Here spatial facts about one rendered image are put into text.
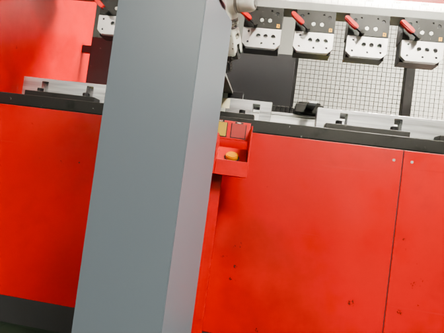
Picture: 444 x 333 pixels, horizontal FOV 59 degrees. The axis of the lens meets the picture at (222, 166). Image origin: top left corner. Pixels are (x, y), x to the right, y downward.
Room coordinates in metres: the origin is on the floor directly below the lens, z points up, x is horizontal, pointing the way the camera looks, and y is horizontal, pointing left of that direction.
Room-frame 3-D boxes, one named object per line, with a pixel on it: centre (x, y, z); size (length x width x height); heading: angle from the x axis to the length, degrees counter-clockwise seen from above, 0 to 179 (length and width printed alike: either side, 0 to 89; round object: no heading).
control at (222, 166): (1.22, 0.03, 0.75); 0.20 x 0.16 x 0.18; 89
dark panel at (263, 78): (2.13, 0.25, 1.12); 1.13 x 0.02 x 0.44; 83
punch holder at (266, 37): (1.57, -0.09, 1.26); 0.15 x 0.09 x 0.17; 83
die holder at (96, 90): (1.66, 0.63, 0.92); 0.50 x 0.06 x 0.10; 83
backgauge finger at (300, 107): (1.71, -0.34, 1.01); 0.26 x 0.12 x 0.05; 173
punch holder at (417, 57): (1.50, -0.69, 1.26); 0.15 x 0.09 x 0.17; 83
